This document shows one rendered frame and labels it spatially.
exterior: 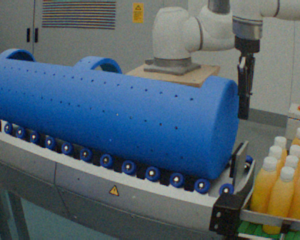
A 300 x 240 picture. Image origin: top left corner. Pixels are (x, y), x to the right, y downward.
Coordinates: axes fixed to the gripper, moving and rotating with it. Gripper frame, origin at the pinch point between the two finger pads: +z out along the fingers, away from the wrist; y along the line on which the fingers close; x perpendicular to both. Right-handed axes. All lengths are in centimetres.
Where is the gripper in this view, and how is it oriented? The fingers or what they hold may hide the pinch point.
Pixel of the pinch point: (243, 106)
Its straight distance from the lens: 123.6
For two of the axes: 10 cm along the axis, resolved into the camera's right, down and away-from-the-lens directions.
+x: -8.9, -2.0, 4.1
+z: -0.2, 9.2, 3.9
